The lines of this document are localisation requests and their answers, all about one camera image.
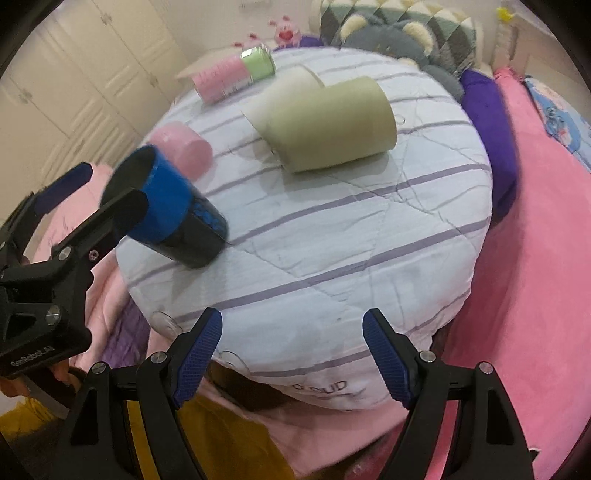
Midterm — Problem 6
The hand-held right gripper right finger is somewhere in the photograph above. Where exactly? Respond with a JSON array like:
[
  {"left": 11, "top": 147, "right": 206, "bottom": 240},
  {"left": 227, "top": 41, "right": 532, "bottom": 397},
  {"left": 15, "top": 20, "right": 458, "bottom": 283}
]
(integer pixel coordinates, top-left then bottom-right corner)
[{"left": 362, "top": 308, "right": 537, "bottom": 480}]

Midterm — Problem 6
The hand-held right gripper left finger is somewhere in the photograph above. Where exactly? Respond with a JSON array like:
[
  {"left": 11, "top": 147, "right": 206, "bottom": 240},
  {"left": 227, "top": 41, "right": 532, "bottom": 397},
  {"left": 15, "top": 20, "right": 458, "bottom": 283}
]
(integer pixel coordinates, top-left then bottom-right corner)
[{"left": 60, "top": 307, "right": 225, "bottom": 480}]

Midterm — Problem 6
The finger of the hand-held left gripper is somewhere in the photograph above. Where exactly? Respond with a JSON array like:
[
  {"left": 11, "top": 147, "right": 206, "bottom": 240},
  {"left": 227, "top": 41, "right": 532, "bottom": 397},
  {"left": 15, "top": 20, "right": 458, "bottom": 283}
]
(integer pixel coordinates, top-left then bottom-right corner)
[
  {"left": 0, "top": 161, "right": 95, "bottom": 267},
  {"left": 51, "top": 188, "right": 148, "bottom": 288}
]

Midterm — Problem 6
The blue and black cup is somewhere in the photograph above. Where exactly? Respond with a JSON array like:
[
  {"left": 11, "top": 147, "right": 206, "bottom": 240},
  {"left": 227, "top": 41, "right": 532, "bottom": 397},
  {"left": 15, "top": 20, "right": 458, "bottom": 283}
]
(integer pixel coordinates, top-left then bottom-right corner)
[{"left": 100, "top": 145, "right": 230, "bottom": 270}]

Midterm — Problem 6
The plain pink cup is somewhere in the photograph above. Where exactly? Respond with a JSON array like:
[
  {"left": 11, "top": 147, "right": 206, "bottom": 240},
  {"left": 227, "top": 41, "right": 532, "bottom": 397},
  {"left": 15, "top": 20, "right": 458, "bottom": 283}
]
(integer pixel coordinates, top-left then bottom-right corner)
[{"left": 147, "top": 121, "right": 213, "bottom": 182}]

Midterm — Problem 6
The pink patterned cup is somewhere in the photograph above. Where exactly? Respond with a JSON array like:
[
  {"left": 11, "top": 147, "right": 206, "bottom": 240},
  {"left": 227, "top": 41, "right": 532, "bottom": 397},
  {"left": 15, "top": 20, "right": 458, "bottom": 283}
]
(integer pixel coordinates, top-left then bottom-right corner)
[{"left": 191, "top": 55, "right": 254, "bottom": 103}]

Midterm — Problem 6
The light green cup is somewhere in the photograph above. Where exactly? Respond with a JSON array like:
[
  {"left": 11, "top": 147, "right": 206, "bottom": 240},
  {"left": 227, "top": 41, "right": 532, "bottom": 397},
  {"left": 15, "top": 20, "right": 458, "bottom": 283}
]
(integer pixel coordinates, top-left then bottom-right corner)
[{"left": 240, "top": 45, "right": 277, "bottom": 80}]

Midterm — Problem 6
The small beige cup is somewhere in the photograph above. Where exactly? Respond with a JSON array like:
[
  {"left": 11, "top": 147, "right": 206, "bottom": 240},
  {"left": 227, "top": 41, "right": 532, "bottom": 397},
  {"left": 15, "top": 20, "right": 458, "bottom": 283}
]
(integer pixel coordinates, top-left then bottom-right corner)
[{"left": 265, "top": 65, "right": 327, "bottom": 110}]

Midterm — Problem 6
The person's left hand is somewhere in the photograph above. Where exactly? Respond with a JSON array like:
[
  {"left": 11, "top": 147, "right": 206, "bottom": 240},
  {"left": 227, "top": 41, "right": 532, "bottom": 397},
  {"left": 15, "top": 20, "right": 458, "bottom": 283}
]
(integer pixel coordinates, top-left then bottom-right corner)
[{"left": 44, "top": 357, "right": 83, "bottom": 394}]

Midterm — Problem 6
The light pink cloth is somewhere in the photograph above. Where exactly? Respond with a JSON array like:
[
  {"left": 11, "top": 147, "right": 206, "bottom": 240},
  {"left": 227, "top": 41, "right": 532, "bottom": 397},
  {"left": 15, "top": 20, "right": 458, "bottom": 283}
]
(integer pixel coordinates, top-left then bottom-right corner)
[{"left": 23, "top": 161, "right": 160, "bottom": 370}]

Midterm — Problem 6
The yellow cloth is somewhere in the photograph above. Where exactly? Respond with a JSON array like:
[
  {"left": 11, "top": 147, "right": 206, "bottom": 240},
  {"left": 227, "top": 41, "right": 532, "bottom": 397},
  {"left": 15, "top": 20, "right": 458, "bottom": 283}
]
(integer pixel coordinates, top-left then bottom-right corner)
[{"left": 0, "top": 392, "right": 296, "bottom": 480}]

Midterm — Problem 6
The cream wardrobe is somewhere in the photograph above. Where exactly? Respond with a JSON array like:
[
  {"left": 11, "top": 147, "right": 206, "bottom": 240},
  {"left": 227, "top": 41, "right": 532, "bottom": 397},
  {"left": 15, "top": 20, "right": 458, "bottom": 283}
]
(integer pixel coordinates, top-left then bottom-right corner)
[{"left": 0, "top": 0, "right": 191, "bottom": 185}]

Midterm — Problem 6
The white purple striped quilt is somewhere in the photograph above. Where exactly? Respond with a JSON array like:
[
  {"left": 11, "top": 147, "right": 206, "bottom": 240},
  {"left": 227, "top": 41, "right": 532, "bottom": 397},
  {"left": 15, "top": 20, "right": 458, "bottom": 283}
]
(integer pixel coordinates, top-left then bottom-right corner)
[{"left": 115, "top": 46, "right": 495, "bottom": 409}]

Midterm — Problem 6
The pink bed sheet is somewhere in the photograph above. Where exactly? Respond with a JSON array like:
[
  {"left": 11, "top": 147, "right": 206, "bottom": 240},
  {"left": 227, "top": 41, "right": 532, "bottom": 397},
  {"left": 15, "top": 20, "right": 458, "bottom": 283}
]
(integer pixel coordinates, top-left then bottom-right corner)
[{"left": 434, "top": 67, "right": 591, "bottom": 480}]

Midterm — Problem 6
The purple pillow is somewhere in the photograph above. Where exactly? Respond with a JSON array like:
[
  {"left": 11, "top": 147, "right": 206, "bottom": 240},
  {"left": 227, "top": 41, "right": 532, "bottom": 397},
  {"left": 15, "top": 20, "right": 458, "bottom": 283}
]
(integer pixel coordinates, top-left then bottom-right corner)
[{"left": 459, "top": 69, "right": 518, "bottom": 223}]

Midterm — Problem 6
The pink pig plush toy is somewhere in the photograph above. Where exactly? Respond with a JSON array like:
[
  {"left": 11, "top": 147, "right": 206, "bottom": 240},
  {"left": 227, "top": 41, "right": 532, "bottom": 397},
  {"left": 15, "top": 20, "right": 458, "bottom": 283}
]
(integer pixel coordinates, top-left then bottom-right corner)
[{"left": 270, "top": 17, "right": 304, "bottom": 48}]

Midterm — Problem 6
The blue cartoon printed pillow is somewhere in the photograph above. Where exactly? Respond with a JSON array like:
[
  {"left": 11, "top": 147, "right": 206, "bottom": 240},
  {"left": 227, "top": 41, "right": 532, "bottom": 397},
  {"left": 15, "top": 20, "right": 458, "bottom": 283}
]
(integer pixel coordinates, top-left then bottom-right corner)
[{"left": 524, "top": 76, "right": 591, "bottom": 172}]

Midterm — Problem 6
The grey plush toy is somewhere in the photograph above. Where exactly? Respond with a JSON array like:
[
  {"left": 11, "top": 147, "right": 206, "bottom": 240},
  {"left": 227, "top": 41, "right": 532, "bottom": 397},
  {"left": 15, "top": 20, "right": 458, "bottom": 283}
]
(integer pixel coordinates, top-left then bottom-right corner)
[{"left": 341, "top": 11, "right": 465, "bottom": 100}]

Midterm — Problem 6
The diamond quilted pillow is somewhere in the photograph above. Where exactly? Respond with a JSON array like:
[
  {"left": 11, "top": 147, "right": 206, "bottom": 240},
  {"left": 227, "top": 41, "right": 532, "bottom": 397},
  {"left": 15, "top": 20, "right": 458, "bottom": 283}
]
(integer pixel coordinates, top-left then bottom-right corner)
[{"left": 318, "top": 0, "right": 479, "bottom": 75}]

